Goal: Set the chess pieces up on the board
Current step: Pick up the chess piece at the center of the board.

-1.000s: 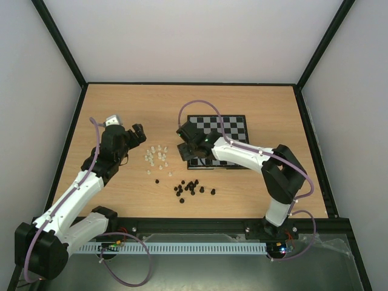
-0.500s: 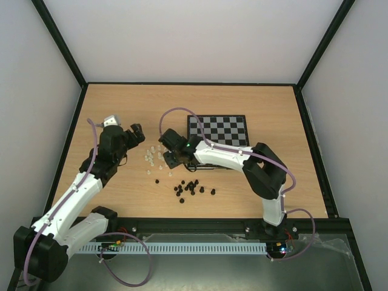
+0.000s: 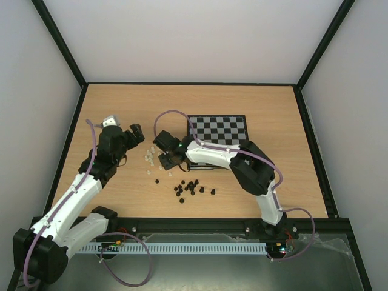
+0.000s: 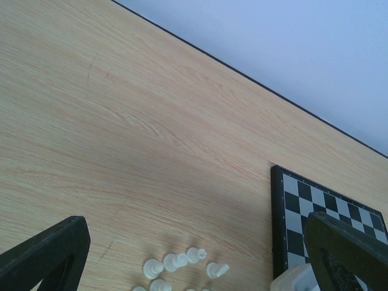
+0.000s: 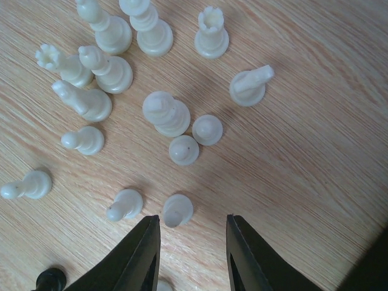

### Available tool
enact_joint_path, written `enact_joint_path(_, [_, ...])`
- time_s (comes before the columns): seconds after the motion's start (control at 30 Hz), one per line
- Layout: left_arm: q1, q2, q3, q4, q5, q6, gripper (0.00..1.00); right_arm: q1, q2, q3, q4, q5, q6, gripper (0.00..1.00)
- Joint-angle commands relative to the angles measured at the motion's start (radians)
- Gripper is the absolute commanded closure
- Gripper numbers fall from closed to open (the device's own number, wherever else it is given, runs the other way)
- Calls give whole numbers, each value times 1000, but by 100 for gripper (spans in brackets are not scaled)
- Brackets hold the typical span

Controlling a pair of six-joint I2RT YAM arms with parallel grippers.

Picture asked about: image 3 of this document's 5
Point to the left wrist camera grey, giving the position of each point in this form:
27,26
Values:
111,120

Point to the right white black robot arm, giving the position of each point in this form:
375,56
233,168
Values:
253,170

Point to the white slotted cable duct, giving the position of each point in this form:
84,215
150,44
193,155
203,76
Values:
190,248

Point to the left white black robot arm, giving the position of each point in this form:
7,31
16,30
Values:
43,251

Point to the black grey chess board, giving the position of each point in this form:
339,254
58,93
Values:
220,129

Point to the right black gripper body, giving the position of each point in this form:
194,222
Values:
165,148

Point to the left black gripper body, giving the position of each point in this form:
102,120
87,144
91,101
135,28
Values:
132,142

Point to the black aluminium frame rail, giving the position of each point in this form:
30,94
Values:
234,226

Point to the clear plastic sheet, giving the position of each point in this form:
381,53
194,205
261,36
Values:
324,247

